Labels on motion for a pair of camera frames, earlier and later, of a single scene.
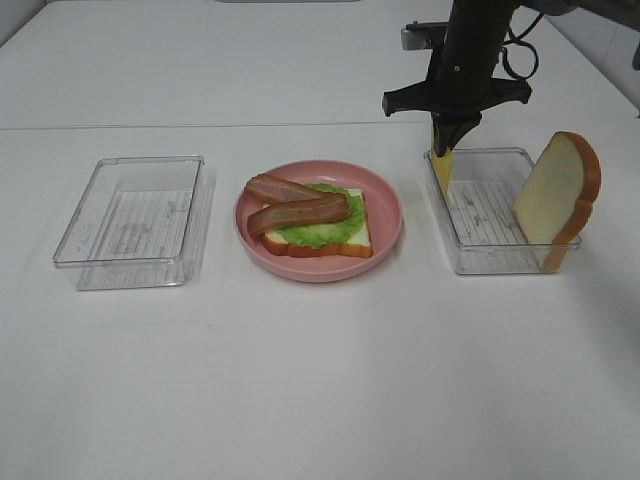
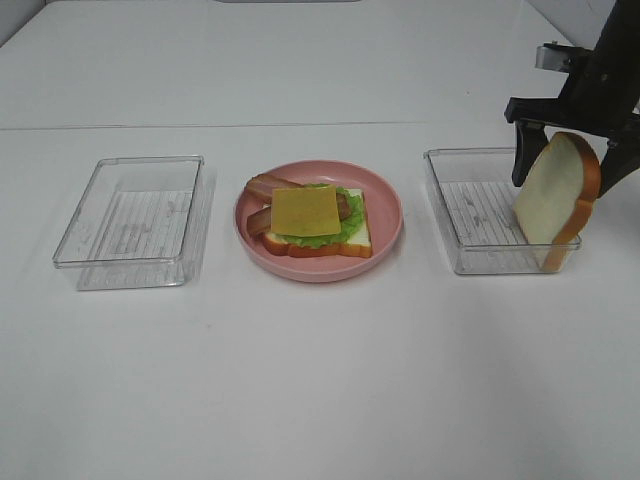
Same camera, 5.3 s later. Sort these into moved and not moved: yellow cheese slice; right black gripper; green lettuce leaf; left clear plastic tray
Moved: right black gripper; yellow cheese slice
Not moved: green lettuce leaf; left clear plastic tray
